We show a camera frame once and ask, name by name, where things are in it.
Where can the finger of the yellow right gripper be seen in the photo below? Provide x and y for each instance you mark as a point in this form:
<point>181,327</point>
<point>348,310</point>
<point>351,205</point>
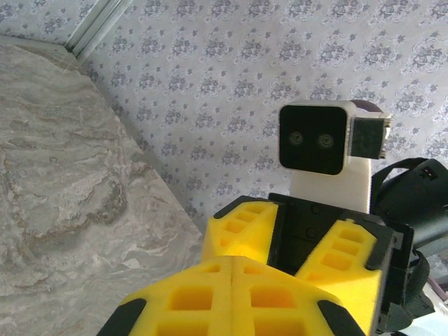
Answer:
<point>350,273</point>
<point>245,238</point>

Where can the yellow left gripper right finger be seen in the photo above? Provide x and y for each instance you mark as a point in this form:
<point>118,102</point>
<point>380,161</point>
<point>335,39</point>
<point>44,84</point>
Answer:
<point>280,304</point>

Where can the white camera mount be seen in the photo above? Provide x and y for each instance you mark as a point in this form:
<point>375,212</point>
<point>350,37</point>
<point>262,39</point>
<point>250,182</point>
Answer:
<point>329,190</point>

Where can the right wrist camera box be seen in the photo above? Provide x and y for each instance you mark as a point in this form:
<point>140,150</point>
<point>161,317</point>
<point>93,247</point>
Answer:
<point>311,140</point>

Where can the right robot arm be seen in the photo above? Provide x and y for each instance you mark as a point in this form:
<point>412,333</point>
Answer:
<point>430,224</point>

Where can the aluminium frame post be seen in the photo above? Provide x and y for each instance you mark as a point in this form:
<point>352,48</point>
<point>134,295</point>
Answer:
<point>94,24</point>

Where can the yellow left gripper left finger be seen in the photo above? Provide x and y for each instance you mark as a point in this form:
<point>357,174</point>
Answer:
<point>182,301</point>

